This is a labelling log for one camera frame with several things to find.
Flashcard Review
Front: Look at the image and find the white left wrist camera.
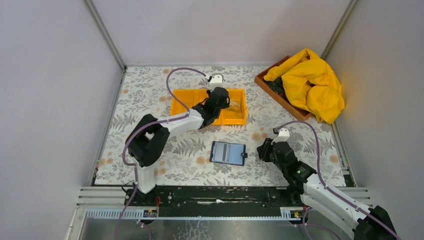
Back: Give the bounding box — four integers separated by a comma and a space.
206, 73, 224, 92

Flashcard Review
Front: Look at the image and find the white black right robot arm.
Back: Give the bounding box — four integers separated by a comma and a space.
257, 138, 399, 240

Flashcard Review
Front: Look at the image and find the brown wooden tray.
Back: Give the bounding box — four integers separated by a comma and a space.
254, 55, 313, 121

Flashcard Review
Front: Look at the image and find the floral table mat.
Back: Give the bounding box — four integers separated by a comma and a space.
94, 66, 346, 187

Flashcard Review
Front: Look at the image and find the blue leather card holder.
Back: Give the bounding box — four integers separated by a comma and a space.
209, 141, 248, 166

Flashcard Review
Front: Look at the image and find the yellow plastic bin right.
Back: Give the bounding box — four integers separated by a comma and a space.
218, 88, 248, 125

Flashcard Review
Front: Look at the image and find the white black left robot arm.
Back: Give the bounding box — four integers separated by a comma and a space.
122, 87, 230, 206

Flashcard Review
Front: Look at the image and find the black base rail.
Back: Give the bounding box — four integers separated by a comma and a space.
124, 185, 304, 218

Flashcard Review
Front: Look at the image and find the yellow plastic bin left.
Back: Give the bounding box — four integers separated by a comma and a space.
170, 89, 200, 116

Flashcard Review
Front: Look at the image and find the yellow cloth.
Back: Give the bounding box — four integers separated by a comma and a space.
263, 48, 345, 124

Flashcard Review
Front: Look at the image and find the yellow plastic bin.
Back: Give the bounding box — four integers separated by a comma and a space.
218, 88, 248, 125
170, 89, 200, 116

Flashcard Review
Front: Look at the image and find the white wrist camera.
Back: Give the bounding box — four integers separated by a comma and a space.
272, 127, 290, 144
206, 73, 224, 92

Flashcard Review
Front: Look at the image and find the orange credit card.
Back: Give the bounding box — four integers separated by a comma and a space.
228, 100, 242, 112

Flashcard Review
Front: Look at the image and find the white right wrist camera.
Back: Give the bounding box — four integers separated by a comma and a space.
272, 127, 290, 144

